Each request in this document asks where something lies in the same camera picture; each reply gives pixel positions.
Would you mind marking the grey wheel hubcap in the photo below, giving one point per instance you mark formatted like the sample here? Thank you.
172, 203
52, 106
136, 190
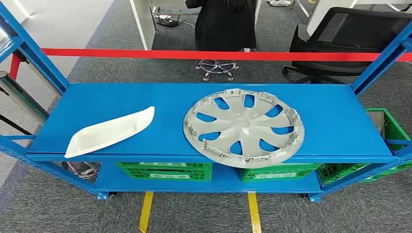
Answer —
244, 123

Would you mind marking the blue metal shelf rack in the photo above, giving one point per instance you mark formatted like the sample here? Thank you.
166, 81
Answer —
161, 96

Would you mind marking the white plastic trim part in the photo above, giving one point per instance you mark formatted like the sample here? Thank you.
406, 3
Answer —
106, 135

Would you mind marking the chrome chair base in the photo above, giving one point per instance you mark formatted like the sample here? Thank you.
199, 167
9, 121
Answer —
217, 66

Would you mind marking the red barrier tape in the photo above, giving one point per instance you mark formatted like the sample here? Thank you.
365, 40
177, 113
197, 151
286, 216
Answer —
193, 54

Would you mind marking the green plastic crate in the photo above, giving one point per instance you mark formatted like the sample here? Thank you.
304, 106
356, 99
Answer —
396, 128
161, 170
273, 175

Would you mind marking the person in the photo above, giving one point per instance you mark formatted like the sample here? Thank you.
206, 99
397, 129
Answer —
225, 25

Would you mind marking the yellow floor tape strip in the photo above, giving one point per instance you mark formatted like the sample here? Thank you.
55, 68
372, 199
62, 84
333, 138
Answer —
145, 212
254, 212

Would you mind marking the white shoe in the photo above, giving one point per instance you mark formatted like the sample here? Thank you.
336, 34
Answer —
280, 2

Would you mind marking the black office chair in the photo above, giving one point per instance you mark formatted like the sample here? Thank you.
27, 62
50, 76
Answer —
354, 32

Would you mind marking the grey barrier post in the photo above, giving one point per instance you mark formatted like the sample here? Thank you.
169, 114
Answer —
22, 96

